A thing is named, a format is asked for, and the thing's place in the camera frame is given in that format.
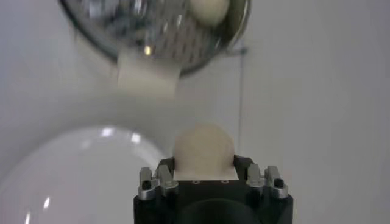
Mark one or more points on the stainless steel steamer basket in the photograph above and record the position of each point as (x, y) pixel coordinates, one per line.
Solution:
(170, 39)

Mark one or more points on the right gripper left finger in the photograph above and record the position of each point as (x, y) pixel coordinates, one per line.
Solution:
(164, 182)

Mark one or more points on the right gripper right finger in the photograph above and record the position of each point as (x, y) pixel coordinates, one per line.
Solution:
(268, 179)

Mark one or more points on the white steamed baozi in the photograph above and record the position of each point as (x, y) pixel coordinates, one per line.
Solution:
(204, 149)
(210, 10)

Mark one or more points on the large white round plate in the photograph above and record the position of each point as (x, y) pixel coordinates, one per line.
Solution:
(76, 176)

